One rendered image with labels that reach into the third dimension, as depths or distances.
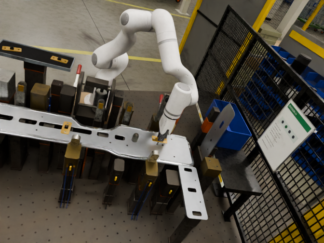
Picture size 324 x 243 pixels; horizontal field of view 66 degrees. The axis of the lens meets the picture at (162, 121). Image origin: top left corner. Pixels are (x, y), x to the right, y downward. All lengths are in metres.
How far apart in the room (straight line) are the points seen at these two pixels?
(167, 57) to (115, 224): 0.85
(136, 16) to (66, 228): 1.04
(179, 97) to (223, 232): 0.85
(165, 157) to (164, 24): 0.64
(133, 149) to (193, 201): 0.38
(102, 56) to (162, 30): 0.48
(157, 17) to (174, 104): 0.39
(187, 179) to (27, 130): 0.78
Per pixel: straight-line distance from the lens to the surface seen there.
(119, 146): 1.26
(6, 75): 1.41
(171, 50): 1.15
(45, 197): 1.41
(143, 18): 1.30
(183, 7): 8.18
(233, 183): 1.35
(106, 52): 1.52
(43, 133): 1.26
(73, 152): 1.13
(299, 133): 1.29
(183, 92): 1.10
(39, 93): 1.36
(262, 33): 3.54
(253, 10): 3.38
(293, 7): 5.53
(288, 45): 3.34
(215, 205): 1.66
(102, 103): 1.33
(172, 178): 1.25
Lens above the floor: 1.89
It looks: 37 degrees down
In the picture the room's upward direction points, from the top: 24 degrees clockwise
